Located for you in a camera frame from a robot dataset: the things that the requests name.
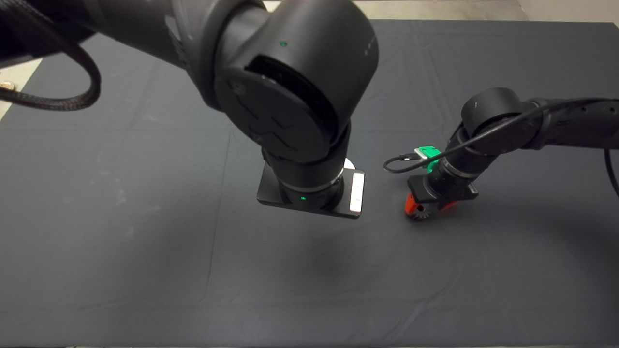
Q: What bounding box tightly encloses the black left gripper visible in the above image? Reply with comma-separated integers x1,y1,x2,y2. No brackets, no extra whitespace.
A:
256,162,366,220

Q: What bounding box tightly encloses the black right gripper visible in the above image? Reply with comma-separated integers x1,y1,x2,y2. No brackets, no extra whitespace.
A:
404,167,480,216

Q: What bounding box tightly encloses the small steel gear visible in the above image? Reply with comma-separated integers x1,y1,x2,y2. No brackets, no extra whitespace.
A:
409,202,434,221

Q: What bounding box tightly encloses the dark table cloth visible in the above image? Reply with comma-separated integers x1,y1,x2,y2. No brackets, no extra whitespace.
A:
0,19,619,348

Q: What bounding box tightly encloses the right wrist camera green mount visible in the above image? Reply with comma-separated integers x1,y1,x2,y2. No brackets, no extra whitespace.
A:
414,146,442,170

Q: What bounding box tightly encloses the braided black left arm hose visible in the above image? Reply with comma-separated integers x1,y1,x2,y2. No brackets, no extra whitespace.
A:
0,10,102,112

